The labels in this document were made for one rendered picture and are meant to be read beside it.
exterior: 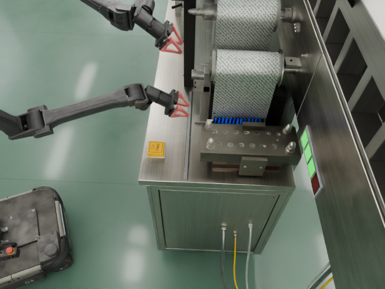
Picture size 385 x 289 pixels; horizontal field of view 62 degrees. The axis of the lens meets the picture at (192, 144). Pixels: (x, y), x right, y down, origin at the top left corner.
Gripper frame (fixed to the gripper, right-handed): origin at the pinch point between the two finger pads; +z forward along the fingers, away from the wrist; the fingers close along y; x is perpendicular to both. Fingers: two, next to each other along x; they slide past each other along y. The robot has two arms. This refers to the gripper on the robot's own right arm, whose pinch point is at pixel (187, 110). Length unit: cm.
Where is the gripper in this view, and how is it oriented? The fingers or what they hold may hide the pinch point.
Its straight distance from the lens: 137.5
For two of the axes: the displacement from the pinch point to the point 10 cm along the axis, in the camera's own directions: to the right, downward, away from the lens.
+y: -0.3, 7.8, -6.2
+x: 5.3, -5.1, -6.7
